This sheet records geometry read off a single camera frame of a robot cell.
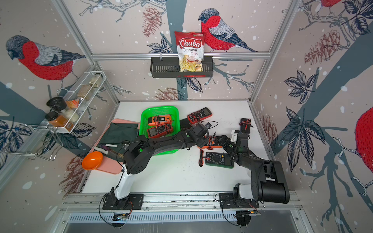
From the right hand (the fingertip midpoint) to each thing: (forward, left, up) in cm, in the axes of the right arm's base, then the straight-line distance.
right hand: (218, 138), depth 92 cm
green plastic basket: (+19, +48, +3) cm, 52 cm away
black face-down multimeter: (+13, +23, -3) cm, 26 cm away
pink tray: (-18, +66, -5) cm, 68 cm away
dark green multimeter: (-12, -1, -4) cm, 13 cm away
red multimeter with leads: (+4, +39, +1) cm, 39 cm away
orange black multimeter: (-4, +5, 0) cm, 6 cm away
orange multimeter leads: (+13, +43, +1) cm, 45 cm away
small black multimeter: (+13, -21, -2) cm, 24 cm away
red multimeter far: (+18, +14, -1) cm, 23 cm away
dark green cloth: (0, +69, -4) cm, 70 cm away
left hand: (+3, +10, +1) cm, 10 cm away
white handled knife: (-10, +71, -4) cm, 72 cm away
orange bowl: (-17, +77, -2) cm, 78 cm away
